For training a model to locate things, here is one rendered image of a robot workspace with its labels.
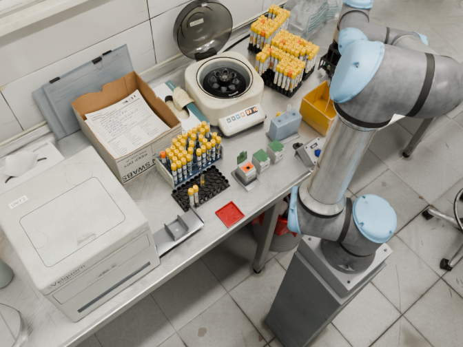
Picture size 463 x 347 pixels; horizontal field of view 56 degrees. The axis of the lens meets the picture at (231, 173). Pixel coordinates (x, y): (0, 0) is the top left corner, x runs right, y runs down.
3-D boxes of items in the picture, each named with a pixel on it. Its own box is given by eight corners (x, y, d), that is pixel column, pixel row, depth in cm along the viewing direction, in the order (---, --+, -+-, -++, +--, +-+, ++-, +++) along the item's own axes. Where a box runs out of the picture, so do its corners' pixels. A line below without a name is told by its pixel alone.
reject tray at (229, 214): (228, 228, 135) (228, 227, 134) (214, 213, 138) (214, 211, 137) (244, 216, 137) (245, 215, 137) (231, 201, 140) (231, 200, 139)
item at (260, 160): (259, 174, 146) (261, 163, 140) (250, 165, 148) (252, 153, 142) (269, 168, 147) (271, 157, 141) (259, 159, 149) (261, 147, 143)
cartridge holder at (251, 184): (248, 193, 142) (249, 187, 139) (230, 174, 145) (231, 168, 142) (260, 184, 144) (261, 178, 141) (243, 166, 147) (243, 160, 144)
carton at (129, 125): (122, 187, 141) (114, 161, 128) (80, 130, 153) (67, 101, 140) (185, 149, 150) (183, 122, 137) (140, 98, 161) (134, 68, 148)
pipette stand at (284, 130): (275, 148, 152) (280, 131, 143) (265, 133, 155) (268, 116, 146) (300, 137, 155) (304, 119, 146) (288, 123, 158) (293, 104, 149)
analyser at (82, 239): (74, 324, 118) (36, 291, 93) (29, 248, 129) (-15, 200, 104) (169, 258, 129) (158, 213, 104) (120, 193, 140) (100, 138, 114)
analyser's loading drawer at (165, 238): (147, 266, 126) (145, 259, 121) (136, 248, 128) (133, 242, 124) (205, 226, 133) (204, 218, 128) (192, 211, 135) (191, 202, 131)
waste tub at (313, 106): (324, 138, 155) (331, 120, 146) (296, 116, 160) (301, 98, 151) (348, 118, 160) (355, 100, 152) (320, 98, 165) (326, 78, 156)
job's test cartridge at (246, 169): (245, 185, 142) (247, 175, 136) (236, 175, 144) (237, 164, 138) (255, 178, 143) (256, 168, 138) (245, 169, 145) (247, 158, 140)
